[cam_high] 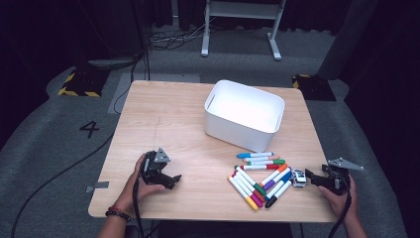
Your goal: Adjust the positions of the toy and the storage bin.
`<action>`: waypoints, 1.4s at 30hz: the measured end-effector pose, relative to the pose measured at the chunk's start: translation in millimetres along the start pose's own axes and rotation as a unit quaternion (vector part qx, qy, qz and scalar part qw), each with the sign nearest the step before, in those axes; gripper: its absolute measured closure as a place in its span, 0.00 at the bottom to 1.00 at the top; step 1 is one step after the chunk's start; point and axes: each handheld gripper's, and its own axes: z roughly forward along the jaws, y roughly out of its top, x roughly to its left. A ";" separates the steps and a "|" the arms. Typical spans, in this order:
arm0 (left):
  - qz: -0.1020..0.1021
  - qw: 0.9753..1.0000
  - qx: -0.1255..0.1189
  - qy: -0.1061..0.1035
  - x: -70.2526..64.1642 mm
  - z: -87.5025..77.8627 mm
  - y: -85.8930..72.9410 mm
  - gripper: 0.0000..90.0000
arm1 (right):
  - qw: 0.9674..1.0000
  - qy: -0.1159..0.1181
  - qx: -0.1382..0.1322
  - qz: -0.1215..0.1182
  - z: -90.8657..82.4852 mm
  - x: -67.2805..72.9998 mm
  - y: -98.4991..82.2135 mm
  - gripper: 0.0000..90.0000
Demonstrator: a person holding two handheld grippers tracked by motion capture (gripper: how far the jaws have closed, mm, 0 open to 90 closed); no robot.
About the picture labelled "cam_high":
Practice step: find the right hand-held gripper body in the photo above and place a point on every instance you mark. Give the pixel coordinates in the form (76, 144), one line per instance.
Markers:
(336, 180)

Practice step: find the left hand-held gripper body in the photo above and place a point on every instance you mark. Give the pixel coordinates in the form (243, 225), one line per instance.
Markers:
(152, 167)

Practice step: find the white toy car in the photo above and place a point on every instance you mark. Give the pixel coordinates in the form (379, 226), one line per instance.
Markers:
(298, 178)

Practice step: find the dark blue cap marker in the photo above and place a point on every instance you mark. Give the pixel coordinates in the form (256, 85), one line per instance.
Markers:
(286, 177)

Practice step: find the orange cap marker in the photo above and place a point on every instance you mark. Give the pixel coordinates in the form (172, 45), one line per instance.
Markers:
(282, 168)

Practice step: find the green cap marker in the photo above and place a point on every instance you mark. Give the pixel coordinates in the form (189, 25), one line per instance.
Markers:
(261, 190)
(279, 162)

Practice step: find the purple cap marker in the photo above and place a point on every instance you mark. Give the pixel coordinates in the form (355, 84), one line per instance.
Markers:
(269, 185)

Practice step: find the pink cap marker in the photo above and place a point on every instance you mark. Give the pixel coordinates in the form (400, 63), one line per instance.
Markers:
(261, 159)

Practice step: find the red cap marker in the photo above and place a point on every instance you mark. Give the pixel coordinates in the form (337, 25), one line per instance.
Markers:
(257, 167)

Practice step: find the brown cap marker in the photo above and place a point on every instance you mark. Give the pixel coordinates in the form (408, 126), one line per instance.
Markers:
(261, 197)

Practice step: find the magenta cap marker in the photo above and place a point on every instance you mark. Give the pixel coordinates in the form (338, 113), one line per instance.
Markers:
(257, 201)

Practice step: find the yellow cap marker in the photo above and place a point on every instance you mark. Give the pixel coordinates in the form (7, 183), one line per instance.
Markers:
(252, 205)

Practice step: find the light blue cap marker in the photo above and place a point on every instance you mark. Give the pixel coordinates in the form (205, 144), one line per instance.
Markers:
(244, 155)

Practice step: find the white plastic bin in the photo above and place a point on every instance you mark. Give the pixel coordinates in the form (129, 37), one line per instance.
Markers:
(244, 112)

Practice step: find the person's right hand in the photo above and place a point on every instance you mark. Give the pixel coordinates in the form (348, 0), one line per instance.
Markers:
(343, 206)

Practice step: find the person's left hand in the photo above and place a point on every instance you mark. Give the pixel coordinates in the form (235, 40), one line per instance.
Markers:
(133, 193)

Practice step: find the grey tape strip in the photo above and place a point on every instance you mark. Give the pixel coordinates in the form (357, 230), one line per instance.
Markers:
(99, 186)

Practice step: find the black yellow striped base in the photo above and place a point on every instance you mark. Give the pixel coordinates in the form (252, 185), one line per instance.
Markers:
(313, 87)
(84, 82)

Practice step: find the grey flat stand base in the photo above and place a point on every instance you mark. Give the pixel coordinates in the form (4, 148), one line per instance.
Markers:
(112, 62)

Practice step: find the black pole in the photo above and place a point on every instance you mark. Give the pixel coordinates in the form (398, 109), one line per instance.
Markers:
(140, 33)

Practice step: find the grey fabric column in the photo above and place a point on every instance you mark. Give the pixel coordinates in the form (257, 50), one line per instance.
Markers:
(346, 43)

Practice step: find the white metal stand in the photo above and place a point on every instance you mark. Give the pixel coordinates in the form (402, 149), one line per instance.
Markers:
(242, 10)

